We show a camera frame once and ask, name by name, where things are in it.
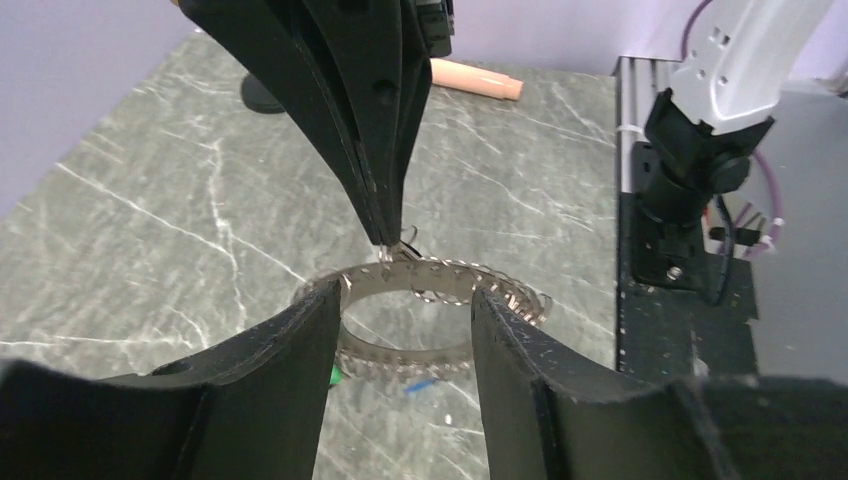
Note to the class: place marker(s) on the pink microphone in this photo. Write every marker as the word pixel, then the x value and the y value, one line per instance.
pixel 475 80

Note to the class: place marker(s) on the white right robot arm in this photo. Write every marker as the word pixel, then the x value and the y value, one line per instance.
pixel 704 126

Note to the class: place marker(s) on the blue plastic key tag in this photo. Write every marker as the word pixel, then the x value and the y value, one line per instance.
pixel 421 385

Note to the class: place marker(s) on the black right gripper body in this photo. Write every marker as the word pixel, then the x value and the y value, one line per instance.
pixel 436 20

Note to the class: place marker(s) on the green plastic key tag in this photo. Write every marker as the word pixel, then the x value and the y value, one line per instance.
pixel 336 377

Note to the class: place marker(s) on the aluminium frame rail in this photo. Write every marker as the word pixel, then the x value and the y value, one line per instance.
pixel 638 82

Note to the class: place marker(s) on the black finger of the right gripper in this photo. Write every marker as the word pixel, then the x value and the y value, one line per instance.
pixel 376 74
pixel 270 39

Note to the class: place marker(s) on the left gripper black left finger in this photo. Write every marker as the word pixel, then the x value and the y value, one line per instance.
pixel 250 407

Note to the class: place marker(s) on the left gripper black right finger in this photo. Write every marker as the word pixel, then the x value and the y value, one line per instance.
pixel 548 412

